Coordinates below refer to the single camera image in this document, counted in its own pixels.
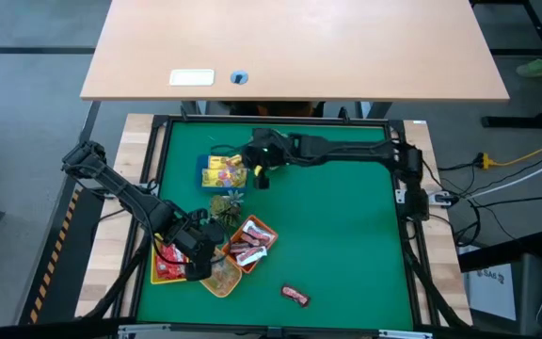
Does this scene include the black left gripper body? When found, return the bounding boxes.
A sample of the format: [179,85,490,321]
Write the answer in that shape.
[167,219,227,266]

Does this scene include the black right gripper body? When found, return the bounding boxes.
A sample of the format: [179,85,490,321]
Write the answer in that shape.
[241,127,282,171]

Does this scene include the small red candy pack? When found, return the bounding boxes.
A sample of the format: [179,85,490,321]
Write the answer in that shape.
[160,242,188,266]
[154,262,187,282]

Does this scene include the yellow sour candy pack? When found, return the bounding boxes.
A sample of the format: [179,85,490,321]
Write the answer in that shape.
[200,168,248,189]
[207,154,245,170]

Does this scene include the orange slotted plastic basket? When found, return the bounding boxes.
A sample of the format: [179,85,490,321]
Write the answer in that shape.
[221,214,280,275]

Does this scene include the translucent amber plastic bowl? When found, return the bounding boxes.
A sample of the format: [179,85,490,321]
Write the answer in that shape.
[199,248,244,299]

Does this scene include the yellow plastic bin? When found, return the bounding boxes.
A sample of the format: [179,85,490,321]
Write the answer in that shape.
[150,233,191,286]

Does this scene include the potted mixed artificial succulents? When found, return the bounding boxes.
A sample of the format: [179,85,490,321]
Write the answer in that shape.
[208,189,245,228]

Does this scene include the blue plastic bin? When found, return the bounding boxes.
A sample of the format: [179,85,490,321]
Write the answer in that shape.
[194,153,249,194]

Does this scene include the light wooden side table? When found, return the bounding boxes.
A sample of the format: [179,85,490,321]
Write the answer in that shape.
[79,0,511,104]

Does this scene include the yellow black hazard strip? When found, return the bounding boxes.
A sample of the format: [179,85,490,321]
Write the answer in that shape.
[28,187,82,326]

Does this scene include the white power strip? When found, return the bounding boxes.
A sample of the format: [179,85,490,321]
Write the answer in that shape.
[428,189,461,207]

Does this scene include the white printed box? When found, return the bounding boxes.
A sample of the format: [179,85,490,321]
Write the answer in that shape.
[463,262,519,322]

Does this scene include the green shoe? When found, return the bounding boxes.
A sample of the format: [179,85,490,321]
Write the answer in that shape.
[515,56,542,79]

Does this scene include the black table frame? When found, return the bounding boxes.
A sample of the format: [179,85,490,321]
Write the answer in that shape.
[110,114,441,339]

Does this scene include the aluminium bracket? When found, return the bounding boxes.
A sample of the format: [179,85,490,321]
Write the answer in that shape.
[377,329,435,339]

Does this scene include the black floor cable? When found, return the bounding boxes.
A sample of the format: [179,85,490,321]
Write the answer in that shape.
[423,157,542,249]

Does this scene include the yellow power cord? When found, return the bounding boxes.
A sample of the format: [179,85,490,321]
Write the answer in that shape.
[476,147,542,170]

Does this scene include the white floor cable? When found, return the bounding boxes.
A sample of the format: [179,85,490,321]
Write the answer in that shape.
[463,154,542,202]

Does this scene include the black desk leg frame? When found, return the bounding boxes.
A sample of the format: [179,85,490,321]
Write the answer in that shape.
[470,0,542,129]

